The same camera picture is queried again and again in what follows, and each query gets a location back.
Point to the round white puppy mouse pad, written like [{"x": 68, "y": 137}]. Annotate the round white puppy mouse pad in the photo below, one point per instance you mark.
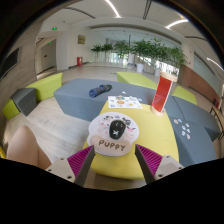
[{"x": 100, "y": 140}]

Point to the grey cube seat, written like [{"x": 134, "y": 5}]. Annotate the grey cube seat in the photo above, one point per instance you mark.
[{"x": 24, "y": 101}]

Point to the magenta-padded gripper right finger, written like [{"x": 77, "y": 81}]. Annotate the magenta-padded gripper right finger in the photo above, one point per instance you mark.
[{"x": 150, "y": 161}]

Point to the group of potted plants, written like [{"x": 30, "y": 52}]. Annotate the group of potted plants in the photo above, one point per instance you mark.
[{"x": 146, "y": 50}]

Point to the lime green angled bench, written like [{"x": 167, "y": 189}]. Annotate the lime green angled bench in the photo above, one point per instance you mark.
[{"x": 46, "y": 86}]

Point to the dark doorway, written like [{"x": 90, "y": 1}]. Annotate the dark doorway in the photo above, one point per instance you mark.
[{"x": 48, "y": 55}]

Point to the dark folded umbrella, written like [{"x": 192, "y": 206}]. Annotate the dark folded umbrella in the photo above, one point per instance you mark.
[{"x": 100, "y": 90}]

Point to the group of small stickers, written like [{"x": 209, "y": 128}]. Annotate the group of small stickers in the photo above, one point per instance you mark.
[{"x": 183, "y": 133}]

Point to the wooden bench black frame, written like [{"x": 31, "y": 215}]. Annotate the wooden bench black frame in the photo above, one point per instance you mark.
[{"x": 218, "y": 121}]

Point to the group of ceiling strip lights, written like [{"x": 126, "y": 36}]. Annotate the group of ceiling strip lights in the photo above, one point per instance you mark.
[{"x": 113, "y": 8}]

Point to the long grey upholstered bench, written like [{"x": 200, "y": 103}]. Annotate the long grey upholstered bench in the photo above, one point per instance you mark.
[{"x": 73, "y": 100}]

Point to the red fire extinguisher box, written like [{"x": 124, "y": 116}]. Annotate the red fire extinguisher box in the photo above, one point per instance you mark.
[{"x": 79, "y": 61}]

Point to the brown wall plaque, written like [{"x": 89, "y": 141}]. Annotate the brown wall plaque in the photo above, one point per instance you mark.
[{"x": 81, "y": 39}]

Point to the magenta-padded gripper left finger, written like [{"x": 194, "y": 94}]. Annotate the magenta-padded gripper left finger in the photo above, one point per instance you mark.
[{"x": 78, "y": 161}]

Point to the white sticker sheet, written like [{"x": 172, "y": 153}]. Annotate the white sticker sheet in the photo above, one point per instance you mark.
[{"x": 125, "y": 102}]

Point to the dark wall screen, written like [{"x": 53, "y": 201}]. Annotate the dark wall screen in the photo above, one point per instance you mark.
[{"x": 10, "y": 63}]

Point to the person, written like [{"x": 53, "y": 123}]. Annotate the person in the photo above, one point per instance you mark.
[{"x": 25, "y": 150}]

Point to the black computer mouse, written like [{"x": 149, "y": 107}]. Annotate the black computer mouse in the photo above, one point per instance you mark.
[{"x": 117, "y": 130}]

